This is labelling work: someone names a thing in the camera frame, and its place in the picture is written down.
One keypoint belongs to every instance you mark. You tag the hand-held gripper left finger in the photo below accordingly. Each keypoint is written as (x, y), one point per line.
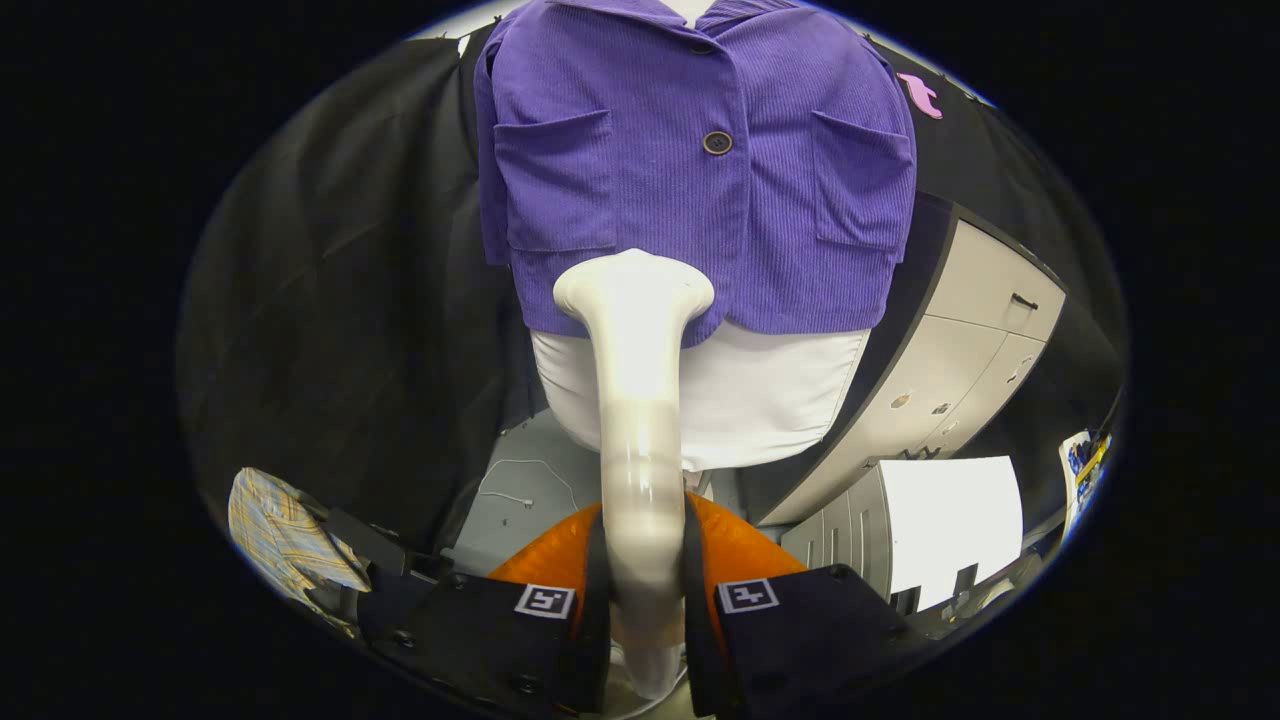
(597, 640)

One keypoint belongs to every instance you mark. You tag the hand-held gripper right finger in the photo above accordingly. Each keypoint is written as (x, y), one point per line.
(697, 640)

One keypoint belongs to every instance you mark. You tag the white garment form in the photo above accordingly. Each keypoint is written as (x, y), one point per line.
(770, 400)

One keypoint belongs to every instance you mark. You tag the white paper sheet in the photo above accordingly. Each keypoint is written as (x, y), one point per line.
(950, 520)

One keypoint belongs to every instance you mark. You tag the yellow plaid cloth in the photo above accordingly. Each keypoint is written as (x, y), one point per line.
(285, 540)

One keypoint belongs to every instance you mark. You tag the grey cabinet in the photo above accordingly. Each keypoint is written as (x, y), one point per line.
(960, 340)

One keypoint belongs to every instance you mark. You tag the white side table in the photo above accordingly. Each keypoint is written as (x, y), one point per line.
(1080, 470)

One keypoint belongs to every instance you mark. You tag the black backdrop cloth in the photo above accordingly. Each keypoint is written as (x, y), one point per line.
(330, 300)

